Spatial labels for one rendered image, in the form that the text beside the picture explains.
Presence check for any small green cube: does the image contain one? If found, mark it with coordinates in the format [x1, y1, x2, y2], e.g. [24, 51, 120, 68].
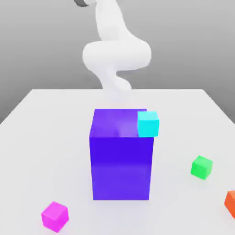
[190, 155, 213, 180]

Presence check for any large purple box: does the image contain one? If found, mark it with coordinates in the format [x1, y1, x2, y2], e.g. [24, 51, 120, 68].
[89, 108, 154, 201]

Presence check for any small orange cube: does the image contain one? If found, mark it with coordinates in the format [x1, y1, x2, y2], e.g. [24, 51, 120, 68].
[224, 190, 235, 219]

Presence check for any small cyan cube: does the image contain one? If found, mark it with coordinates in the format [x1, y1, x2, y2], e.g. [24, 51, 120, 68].
[137, 111, 160, 138]

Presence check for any small magenta cube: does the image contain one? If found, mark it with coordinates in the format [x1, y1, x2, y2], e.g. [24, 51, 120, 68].
[41, 201, 69, 233]

